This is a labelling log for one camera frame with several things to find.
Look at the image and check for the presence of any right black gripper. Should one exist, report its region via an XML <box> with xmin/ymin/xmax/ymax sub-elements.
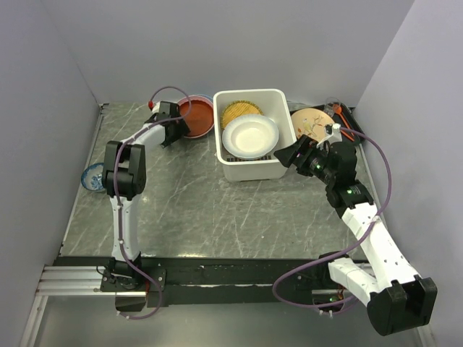
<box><xmin>273</xmin><ymin>134</ymin><xmax>336</xmax><ymax>186</ymax></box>

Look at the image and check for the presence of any red round plate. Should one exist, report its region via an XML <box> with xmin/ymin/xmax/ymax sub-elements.
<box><xmin>184</xmin><ymin>97</ymin><xmax>214</xmax><ymax>139</ymax></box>

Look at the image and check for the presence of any white plate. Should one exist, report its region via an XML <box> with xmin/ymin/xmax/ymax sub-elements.
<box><xmin>221</xmin><ymin>114</ymin><xmax>279</xmax><ymax>160</ymax></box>

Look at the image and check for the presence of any round bamboo mat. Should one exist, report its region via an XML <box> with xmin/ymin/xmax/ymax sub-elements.
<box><xmin>221</xmin><ymin>100</ymin><xmax>263</xmax><ymax>129</ymax></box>

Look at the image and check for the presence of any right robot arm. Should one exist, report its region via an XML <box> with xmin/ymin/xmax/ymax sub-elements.
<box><xmin>272</xmin><ymin>135</ymin><xmax>438</xmax><ymax>336</ymax></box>

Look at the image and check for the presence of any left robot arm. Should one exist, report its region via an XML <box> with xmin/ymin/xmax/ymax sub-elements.
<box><xmin>101</xmin><ymin>101</ymin><xmax>190</xmax><ymax>291</ymax></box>

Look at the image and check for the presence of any white plastic bin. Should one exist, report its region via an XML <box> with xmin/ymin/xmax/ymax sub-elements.
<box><xmin>213</xmin><ymin>89</ymin><xmax>297</xmax><ymax>181</ymax></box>

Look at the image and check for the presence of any beige bird pattern plate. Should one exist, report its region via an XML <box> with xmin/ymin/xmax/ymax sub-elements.
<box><xmin>291</xmin><ymin>108</ymin><xmax>334</xmax><ymax>142</ymax></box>

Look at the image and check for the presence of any blue yellow pattern plate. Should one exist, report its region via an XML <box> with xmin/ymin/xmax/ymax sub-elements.
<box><xmin>193</xmin><ymin>94</ymin><xmax>213</xmax><ymax>105</ymax></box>

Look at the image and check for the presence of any orange plastic fork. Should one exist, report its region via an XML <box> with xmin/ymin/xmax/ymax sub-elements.
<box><xmin>341</xmin><ymin>130</ymin><xmax>355</xmax><ymax>142</ymax></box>

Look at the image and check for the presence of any clear plastic cup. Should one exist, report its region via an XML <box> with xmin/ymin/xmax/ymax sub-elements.
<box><xmin>323</xmin><ymin>97</ymin><xmax>341</xmax><ymax>117</ymax></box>

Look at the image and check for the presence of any black tray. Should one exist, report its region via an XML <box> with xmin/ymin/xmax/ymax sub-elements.
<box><xmin>290</xmin><ymin>103</ymin><xmax>363</xmax><ymax>133</ymax></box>

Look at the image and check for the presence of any orange plastic spoon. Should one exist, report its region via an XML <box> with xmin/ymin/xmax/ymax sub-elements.
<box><xmin>332</xmin><ymin>103</ymin><xmax>352</xmax><ymax>128</ymax></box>

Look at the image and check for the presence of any blue white small bowl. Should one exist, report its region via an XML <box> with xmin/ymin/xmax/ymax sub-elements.
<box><xmin>80</xmin><ymin>163</ymin><xmax>105</xmax><ymax>192</ymax></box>

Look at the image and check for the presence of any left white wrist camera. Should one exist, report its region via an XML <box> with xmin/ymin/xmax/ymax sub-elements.
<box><xmin>148</xmin><ymin>101</ymin><xmax>159</xmax><ymax>113</ymax></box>

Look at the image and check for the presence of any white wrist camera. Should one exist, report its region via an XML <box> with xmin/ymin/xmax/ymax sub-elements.
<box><xmin>148</xmin><ymin>101</ymin><xmax>159</xmax><ymax>113</ymax></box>
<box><xmin>317</xmin><ymin>123</ymin><xmax>342</xmax><ymax>149</ymax></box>

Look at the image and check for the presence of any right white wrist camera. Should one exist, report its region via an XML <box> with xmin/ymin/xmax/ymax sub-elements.
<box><xmin>317</xmin><ymin>123</ymin><xmax>342</xmax><ymax>149</ymax></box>

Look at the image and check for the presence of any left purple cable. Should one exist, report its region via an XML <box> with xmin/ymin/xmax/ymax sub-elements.
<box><xmin>114</xmin><ymin>85</ymin><xmax>192</xmax><ymax>322</ymax></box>

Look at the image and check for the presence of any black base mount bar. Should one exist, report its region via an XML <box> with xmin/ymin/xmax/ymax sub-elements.
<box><xmin>53</xmin><ymin>257</ymin><xmax>341</xmax><ymax>307</ymax></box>

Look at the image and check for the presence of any aluminium rail frame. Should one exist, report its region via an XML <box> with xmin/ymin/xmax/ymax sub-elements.
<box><xmin>34</xmin><ymin>262</ymin><xmax>420</xmax><ymax>297</ymax></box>

